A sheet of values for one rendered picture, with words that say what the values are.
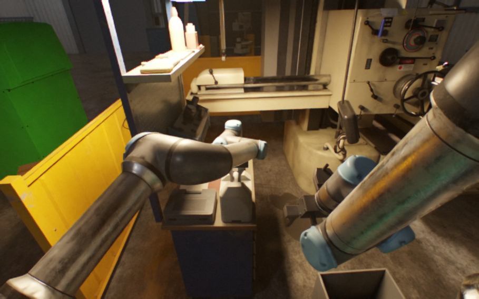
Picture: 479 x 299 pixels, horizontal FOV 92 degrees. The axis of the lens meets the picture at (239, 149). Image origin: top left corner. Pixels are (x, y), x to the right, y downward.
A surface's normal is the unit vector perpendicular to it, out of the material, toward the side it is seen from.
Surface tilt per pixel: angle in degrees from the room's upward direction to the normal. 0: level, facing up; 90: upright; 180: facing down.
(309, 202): 24
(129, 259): 0
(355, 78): 90
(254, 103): 90
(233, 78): 90
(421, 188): 100
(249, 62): 90
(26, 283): 31
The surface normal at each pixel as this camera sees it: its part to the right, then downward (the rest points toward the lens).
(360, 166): 0.14, -0.60
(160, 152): -0.26, -0.37
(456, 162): -0.61, 0.55
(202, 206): -0.02, -0.86
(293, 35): 0.04, 0.50
